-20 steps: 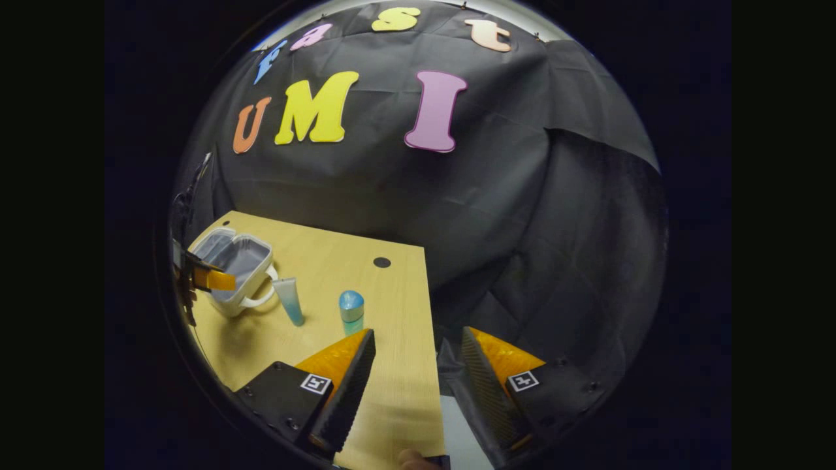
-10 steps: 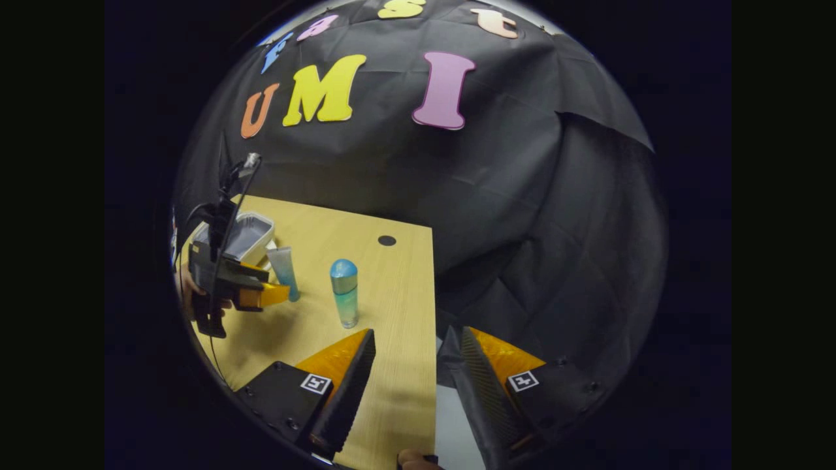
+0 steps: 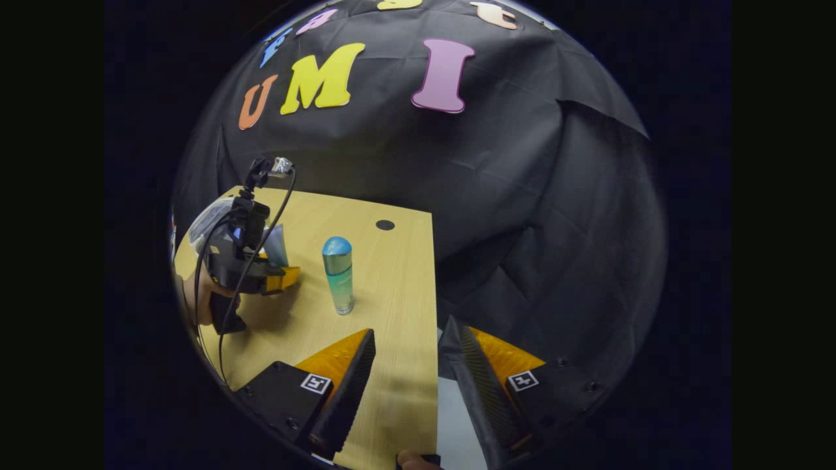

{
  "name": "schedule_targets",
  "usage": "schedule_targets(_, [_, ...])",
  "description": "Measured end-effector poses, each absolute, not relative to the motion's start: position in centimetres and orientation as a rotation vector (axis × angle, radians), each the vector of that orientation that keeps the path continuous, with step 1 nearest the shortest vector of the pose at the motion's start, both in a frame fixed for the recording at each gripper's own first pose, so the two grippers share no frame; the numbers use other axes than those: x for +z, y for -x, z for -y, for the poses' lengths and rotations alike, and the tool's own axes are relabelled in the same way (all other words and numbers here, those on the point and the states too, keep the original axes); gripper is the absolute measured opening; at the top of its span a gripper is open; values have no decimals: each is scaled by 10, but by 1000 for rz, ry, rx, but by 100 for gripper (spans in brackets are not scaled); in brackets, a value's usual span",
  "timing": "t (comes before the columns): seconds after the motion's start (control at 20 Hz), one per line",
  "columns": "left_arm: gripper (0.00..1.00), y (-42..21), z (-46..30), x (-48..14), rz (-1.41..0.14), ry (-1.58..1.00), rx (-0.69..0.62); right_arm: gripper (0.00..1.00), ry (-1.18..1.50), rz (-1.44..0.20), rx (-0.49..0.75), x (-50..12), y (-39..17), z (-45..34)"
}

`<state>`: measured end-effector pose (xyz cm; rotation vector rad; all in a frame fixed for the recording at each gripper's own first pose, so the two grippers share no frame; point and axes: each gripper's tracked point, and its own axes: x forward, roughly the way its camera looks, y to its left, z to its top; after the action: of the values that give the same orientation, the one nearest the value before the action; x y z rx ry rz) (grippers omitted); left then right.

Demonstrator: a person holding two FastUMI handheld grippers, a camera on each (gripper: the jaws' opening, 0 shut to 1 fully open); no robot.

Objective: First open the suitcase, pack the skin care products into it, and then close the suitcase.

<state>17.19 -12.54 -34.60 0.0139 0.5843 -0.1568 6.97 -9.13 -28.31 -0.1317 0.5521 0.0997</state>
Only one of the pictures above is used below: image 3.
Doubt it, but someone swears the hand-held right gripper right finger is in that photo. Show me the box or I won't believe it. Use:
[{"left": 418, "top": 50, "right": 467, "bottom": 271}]
[{"left": 457, "top": 325, "right": 609, "bottom": 458}]

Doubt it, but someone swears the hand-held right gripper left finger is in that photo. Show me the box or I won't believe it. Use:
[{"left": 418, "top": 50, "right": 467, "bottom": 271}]
[{"left": 234, "top": 328, "right": 378, "bottom": 461}]

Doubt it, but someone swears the pale blue skincare tube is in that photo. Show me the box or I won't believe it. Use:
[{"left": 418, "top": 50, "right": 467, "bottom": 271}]
[{"left": 261, "top": 224, "right": 289, "bottom": 268}]

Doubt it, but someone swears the blue capped skincare bottle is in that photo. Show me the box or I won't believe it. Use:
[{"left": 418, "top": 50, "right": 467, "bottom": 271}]
[{"left": 321, "top": 236, "right": 355, "bottom": 316}]

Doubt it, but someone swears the black backdrop cloth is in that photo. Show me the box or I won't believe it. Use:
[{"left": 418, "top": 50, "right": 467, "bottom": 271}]
[{"left": 171, "top": 0, "right": 668, "bottom": 418}]

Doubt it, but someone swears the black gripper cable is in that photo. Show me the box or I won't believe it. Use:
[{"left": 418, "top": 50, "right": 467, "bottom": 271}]
[{"left": 193, "top": 166, "right": 298, "bottom": 386}]

